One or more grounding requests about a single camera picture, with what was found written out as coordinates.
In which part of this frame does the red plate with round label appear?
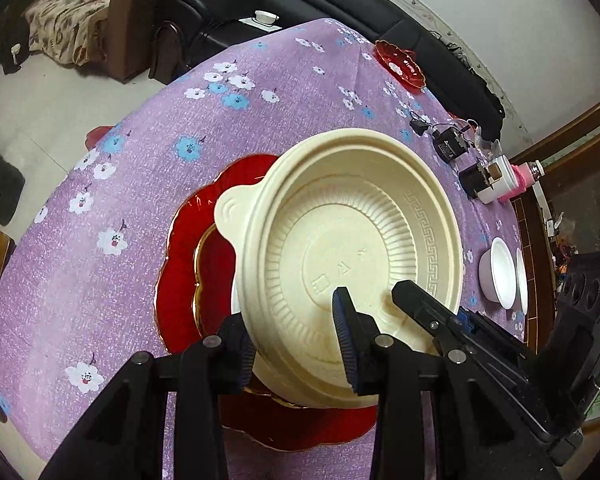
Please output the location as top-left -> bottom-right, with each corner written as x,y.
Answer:
193,222 -> 303,412

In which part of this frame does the small red plate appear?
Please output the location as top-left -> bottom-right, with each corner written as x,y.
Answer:
374,39 -> 427,94

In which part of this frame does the clear plastic bag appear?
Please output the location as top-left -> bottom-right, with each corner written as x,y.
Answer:
479,137 -> 504,162

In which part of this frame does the red stool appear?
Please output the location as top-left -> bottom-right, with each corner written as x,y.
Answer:
85,125 -> 112,149

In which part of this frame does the red plate with gold print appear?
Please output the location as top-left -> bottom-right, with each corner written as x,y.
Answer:
153,154 -> 382,454

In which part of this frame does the black power adapter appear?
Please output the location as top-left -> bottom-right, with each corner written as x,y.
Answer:
432,127 -> 470,164

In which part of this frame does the small white bowl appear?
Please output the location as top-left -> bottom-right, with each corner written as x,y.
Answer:
479,236 -> 519,311

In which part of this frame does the purple floral tablecloth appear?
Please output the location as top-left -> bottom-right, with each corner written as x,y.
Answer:
0,17 -> 531,480

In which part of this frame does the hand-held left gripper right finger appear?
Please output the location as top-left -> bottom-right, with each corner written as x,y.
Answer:
331,286 -> 486,480

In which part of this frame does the pink knitted sleeve cup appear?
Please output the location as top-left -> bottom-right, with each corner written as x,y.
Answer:
509,162 -> 533,200

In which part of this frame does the white jar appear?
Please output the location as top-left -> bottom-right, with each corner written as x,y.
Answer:
480,156 -> 514,205

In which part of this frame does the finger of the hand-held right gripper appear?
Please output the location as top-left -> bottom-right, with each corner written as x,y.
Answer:
456,309 -> 548,361
391,280 -> 531,378

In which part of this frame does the small black plug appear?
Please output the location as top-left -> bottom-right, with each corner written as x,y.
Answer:
408,112 -> 432,137

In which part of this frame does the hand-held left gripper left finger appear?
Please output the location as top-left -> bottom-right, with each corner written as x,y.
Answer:
40,312 -> 258,480

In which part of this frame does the black box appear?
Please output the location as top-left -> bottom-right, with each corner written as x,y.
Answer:
458,162 -> 496,200

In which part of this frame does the cream rimmed white bowl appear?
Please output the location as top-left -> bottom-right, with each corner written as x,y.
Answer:
514,247 -> 530,317

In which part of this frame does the cream plastic bowl with tab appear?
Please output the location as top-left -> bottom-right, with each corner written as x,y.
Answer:
214,127 -> 467,409

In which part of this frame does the black sofa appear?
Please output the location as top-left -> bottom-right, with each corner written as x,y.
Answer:
152,0 -> 506,142

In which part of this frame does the printed blanket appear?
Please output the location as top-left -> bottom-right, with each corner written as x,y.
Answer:
25,0 -> 114,67

